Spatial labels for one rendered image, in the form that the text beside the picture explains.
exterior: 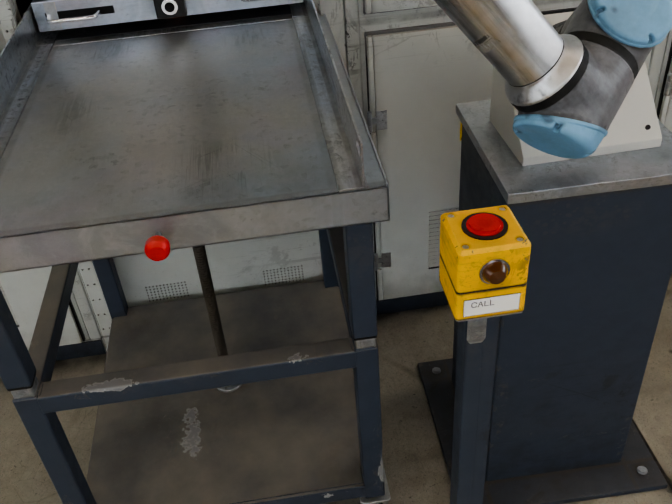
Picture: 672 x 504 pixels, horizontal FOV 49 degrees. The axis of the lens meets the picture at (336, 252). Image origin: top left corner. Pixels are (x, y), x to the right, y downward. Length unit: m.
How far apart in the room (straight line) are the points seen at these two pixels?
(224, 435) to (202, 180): 0.69
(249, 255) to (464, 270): 1.13
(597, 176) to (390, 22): 0.62
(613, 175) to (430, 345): 0.88
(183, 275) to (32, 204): 0.87
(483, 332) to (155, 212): 0.45
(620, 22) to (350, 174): 0.40
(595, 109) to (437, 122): 0.74
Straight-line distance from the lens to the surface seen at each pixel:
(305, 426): 1.56
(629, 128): 1.29
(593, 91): 1.02
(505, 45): 0.96
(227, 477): 1.51
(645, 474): 1.75
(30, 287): 1.95
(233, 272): 1.89
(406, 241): 1.88
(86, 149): 1.19
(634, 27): 1.07
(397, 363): 1.91
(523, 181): 1.18
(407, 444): 1.74
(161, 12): 1.59
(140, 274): 1.90
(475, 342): 0.90
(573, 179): 1.20
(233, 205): 0.98
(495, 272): 0.79
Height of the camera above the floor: 1.37
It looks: 37 degrees down
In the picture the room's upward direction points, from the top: 5 degrees counter-clockwise
